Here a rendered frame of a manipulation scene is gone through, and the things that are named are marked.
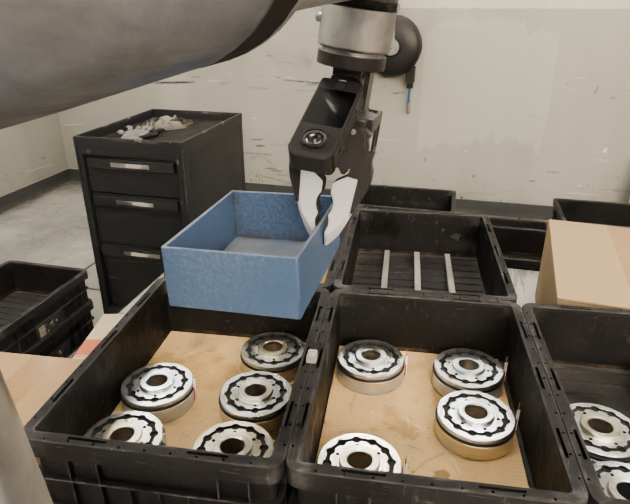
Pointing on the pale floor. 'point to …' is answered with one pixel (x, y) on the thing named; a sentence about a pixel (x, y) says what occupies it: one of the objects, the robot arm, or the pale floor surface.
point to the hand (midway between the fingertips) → (320, 235)
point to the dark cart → (152, 191)
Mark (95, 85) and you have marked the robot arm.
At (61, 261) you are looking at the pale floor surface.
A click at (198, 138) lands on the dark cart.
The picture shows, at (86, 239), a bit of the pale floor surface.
